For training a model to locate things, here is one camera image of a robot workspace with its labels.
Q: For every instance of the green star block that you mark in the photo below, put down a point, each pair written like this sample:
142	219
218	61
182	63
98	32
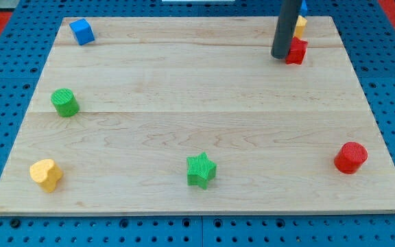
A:
200	170

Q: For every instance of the yellow block behind rod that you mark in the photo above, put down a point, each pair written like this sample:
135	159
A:
300	26

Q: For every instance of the red star block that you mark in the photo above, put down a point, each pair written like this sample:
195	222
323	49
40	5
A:
297	51

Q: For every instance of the blue block at top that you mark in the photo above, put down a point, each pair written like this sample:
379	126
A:
303	8

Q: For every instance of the green cylinder block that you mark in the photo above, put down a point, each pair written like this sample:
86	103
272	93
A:
64	102

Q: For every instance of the light wooden board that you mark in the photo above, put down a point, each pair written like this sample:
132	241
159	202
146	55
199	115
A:
154	91

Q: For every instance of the yellow heart block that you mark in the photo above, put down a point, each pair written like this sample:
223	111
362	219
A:
46	173

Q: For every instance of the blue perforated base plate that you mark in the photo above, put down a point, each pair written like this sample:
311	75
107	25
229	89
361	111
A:
369	38

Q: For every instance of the blue cube block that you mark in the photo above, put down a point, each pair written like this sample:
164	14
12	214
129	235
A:
82	31

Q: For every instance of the red cylinder block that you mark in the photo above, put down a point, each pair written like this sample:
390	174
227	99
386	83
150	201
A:
350	157

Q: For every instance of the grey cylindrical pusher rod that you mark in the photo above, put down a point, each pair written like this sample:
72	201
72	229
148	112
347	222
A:
285	28

